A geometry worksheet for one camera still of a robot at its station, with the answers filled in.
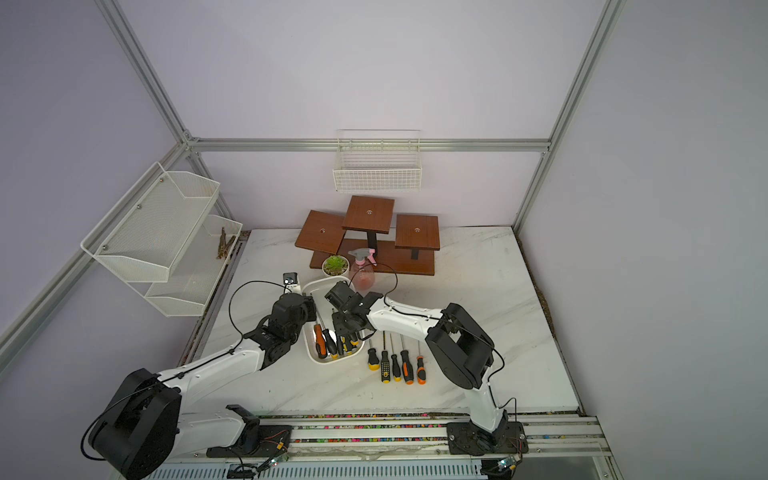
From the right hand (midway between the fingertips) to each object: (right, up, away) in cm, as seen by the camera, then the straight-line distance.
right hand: (348, 325), depth 90 cm
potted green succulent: (-6, +18, +8) cm, 21 cm away
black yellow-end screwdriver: (-5, -5, -3) cm, 7 cm away
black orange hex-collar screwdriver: (+18, -10, -6) cm, 22 cm away
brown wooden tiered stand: (+21, +23, +21) cm, 38 cm away
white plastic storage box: (0, -5, -3) cm, 6 cm away
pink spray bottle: (+4, +16, +7) cm, 18 cm away
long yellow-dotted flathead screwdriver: (+12, -10, -6) cm, 17 cm away
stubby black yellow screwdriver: (+8, -9, -4) cm, 13 cm away
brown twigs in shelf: (-43, +26, +8) cm, 50 cm away
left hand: (-13, +9, -2) cm, 16 cm away
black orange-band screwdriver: (+22, -12, -6) cm, 26 cm away
